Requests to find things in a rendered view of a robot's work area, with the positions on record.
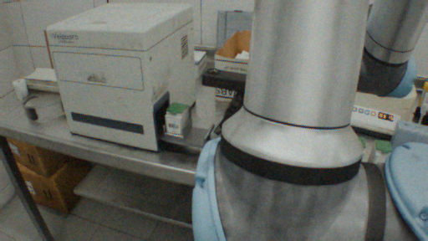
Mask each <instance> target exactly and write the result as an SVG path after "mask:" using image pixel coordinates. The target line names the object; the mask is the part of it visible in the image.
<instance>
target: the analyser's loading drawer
mask: <svg viewBox="0 0 428 241"><path fill-rule="evenodd" d="M156 124H157V131H158V138H159V141H165V142H170V143H175V144H179V145H183V146H191V147H196V148H201V149H203V148H204V146H205V145H206V143H207V142H209V141H210V134H211V132H212V131H213V129H214V128H215V123H212V124H211V126H210V128H209V130H208V129H203V128H198V127H193V126H192V117H190V119H189V120H188V121H187V123H186V124H185V125H184V126H183V128H182V129H181V136H178V135H173V134H169V133H166V123H165V122H164V121H158V120H157V121H156Z"/></svg>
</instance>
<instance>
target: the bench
mask: <svg viewBox="0 0 428 241"><path fill-rule="evenodd" d="M194 51H201V52H206V68H205V69H204V71H203V72H202V74H201V76H199V78H196V102H195V104H194V105H193V106H192V107H191V117H192V126H193V127H198V128H203V129H208V130H209V128H210V126H211V124H212V123H215V126H216V125H217V123H218V121H219V119H220V118H221V116H222V114H223V113H224V111H225V110H226V108H227V107H228V105H229V103H227V102H221V101H217V100H215V88H213V87H208V86H204V85H202V83H201V82H202V75H203V74H204V73H205V72H206V71H207V70H208V69H215V55H216V53H217V49H216V48H207V47H198V46H195V47H194ZM421 94H422V92H416V98H415V103H414V106H413V108H412V111H411V113H410V118H409V120H408V121H409V122H412V123H416V124H418V123H419V120H418V118H417V117H415V115H414V114H413V112H415V109H416V107H417V106H418V104H419V101H420V97H421ZM33 95H37V96H38V98H33V99H31V100H30V101H29V102H27V103H26V104H25V105H24V106H39V105H47V104H51V103H54V102H56V101H60V100H61V97H60V94H59V93H54V92H50V91H41V90H35V89H33V90H31V89H28V96H27V97H24V98H23V100H19V99H18V98H17V96H16V94H15V91H14V92H12V93H11V94H10V95H8V96H6V97H4V98H2V99H1V100H0V159H1V161H2V163H3V165H4V167H5V169H6V172H7V173H8V176H9V178H10V180H11V182H12V184H13V186H14V188H15V190H16V192H17V194H18V196H19V198H20V200H21V202H22V204H23V206H24V207H25V209H26V212H27V213H28V216H29V217H30V219H31V221H32V223H33V224H34V227H35V228H36V230H37V231H38V233H39V235H40V237H41V239H42V240H43V241H54V238H53V235H52V234H51V233H50V231H49V229H48V227H47V225H46V223H45V221H44V219H43V217H42V215H41V213H40V212H39V210H38V207H37V205H36V203H35V201H34V199H33V197H32V196H31V193H30V191H29V190H28V187H27V184H26V182H25V181H24V179H23V175H22V173H21V172H20V169H19V167H18V164H17V162H16V161H15V157H14V155H13V152H12V151H11V148H10V146H9V144H8V141H7V138H10V139H13V140H15V141H21V142H23V143H26V144H29V145H33V146H39V147H42V148H45V149H49V150H51V151H56V152H59V153H62V154H64V155H67V156H72V157H75V158H78V159H82V160H86V161H89V162H95V163H96V165H95V166H94V167H93V168H92V169H91V171H90V172H89V173H88V174H87V175H86V177H85V178H84V179H83V180H82V181H81V182H80V183H79V184H78V185H77V187H76V188H75V189H74V194H76V195H79V196H81V197H86V198H89V199H93V200H95V201H98V202H101V203H103V204H106V205H109V206H112V207H116V208H121V209H124V210H126V211H130V212H132V213H138V214H141V215H144V216H146V217H149V218H153V219H156V220H160V221H162V222H166V223H172V224H175V225H178V226H182V227H185V228H192V199H193V189H195V185H196V179H195V174H196V167H197V163H198V160H199V157H200V155H201V152H202V150H203V149H201V148H196V147H191V146H183V145H179V144H175V143H170V142H167V143H166V144H165V145H164V146H163V147H162V148H161V149H160V152H153V151H147V150H143V149H139V148H134V147H131V146H124V145H120V144H116V143H111V142H107V141H101V140H97V139H93V138H89V137H86V136H79V135H75V134H72V133H71V132H70V129H69V126H68V121H67V119H66V116H65V111H64V112H63V113H62V114H61V115H59V116H56V117H54V118H53V119H49V118H47V117H45V116H43V115H41V116H40V117H39V118H38V119H37V120H30V119H29V118H28V117H27V116H26V115H25V111H24V109H23V107H22V104H23V103H24V101H26V99H28V98H29V97H30V96H33ZM354 132H355V134H356V136H357V137H362V138H364V141H365V145H366V149H365V155H364V159H363V162H368V158H369V155H370V153H371V150H372V147H373V144H374V141H375V140H380V141H387V142H389V141H390V140H389V139H385V138H383V137H380V136H372V135H369V134H365V133H363V132H360V131H354ZM6 137H7V138H6Z"/></svg>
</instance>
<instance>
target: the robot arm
mask: <svg viewBox="0 0 428 241"><path fill-rule="evenodd" d="M368 11H369V0H255V4H254V11H253V17H252V36H251V43H250V49H249V55H248V62H247V66H248V69H247V74H241V73H235V72H230V71H224V70H219V69H208V70H207V71H206V72H205V73H204V74H203V75H202V82H201V83H202V85H204V86H208V87H213V88H218V89H223V90H232V91H237V93H236V94H235V95H234V97H233V98H232V100H231V102H230V103H229V105H228V107H227V108H226V110H225V111H224V113H223V114H222V116H221V118H220V119H219V121H218V123H217V125H216V126H215V128H214V129H213V131H212V132H211V134H210V141H209V142H207V143H206V145H205V146H204V148H203V150H202V152H201V155H200V157H199V160H198V163H197V167H196V174H195V179H196V185H195V189H193V199H192V228H193V235H194V240H195V241H428V145H427V144H425V143H420V142H410V143H405V144H403V145H402V146H397V147H396V148H395V149H394V150H393V151H392V152H391V153H390V154H389V155H388V156H387V157H386V159H385V164H383V165H381V164H376V163H373V162H371V163H368V162H362V161H361V159H362V156H363V154H364V148H363V145H362V143H361V142H360V141H359V138H358V137H357V136H356V134H355V132H354V131H353V129H352V127H351V126H350V120H351V117H352V114H353V113H352V109H353V107H354V100H355V93H356V92H361V93H366V94H372V95H377V96H379V97H386V98H397V99H401V98H404V97H406V96H407V95H408V94H409V93H410V92H411V91H412V89H413V87H414V82H415V79H416V74H417V64H416V60H415V57H414V55H412V52H413V50H414V48H415V46H416V44H417V41H418V39H419V38H420V35H421V33H422V31H423V28H424V27H425V24H426V23H427V21H428V20H427V19H428V0H374V2H373V6H372V9H371V10H370V14H369V18H367V16H368ZM367 20H368V21H367Z"/></svg>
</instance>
